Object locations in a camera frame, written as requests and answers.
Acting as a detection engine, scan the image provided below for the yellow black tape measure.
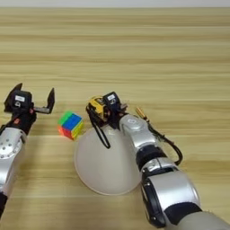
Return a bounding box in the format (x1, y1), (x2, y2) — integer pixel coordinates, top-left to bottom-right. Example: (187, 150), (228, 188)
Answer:
(85, 95), (113, 150)

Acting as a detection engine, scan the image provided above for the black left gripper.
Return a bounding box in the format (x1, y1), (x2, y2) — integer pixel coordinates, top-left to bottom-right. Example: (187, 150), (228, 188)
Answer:
(3, 83), (56, 137)

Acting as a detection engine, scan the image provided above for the round white plate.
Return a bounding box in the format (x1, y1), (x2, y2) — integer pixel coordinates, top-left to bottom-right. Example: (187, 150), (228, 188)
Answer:
(74, 124), (144, 197)

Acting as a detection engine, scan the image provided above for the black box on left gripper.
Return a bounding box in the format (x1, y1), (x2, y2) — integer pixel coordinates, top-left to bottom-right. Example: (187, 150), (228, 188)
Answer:
(7, 90), (33, 113)

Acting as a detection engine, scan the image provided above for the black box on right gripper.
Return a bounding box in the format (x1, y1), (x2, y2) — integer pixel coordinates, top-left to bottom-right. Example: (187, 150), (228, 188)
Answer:
(102, 91), (122, 111)

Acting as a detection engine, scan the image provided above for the multicolour puzzle cube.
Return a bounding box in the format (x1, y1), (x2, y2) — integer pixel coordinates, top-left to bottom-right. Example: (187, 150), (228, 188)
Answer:
(57, 111), (85, 141)

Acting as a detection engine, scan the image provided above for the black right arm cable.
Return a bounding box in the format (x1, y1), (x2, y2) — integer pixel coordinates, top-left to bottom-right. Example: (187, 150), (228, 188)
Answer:
(146, 120), (184, 166)

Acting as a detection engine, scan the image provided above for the gold handled screwdriver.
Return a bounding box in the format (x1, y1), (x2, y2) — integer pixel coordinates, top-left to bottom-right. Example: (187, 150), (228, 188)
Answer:
(135, 106), (151, 123)

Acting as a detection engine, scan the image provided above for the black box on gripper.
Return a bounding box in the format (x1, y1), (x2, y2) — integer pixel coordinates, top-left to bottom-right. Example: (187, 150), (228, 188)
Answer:
(102, 91), (122, 111)
(7, 90), (33, 113)

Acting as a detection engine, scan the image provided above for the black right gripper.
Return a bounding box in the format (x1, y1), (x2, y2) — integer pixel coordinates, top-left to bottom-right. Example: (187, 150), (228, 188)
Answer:
(100, 101), (130, 130)

